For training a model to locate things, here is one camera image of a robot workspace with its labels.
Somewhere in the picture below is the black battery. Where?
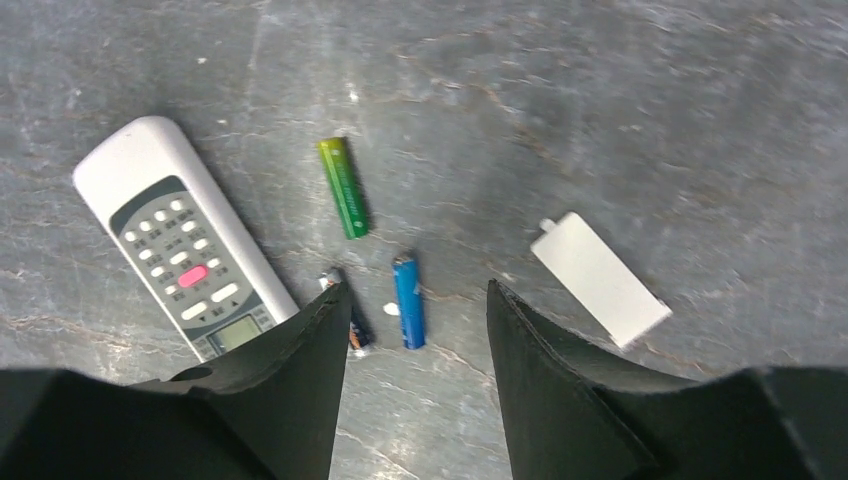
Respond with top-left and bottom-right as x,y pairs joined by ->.
318,268 -> 374,358

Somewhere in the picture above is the blue battery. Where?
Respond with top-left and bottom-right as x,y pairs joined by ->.
392,253 -> 426,350

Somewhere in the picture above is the green battery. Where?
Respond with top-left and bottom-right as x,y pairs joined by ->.
317,137 -> 369,240

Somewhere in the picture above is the small white crumb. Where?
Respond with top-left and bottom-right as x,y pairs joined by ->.
383,302 -> 400,317

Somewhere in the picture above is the white battery cover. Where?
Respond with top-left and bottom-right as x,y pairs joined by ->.
530,212 -> 672,349

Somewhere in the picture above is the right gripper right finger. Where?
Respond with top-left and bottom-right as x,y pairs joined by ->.
486,281 -> 847,479

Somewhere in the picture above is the white grey remote control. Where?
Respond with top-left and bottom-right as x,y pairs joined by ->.
72,116 -> 299,361

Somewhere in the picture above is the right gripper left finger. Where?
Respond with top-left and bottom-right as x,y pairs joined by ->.
1,284 -> 352,479

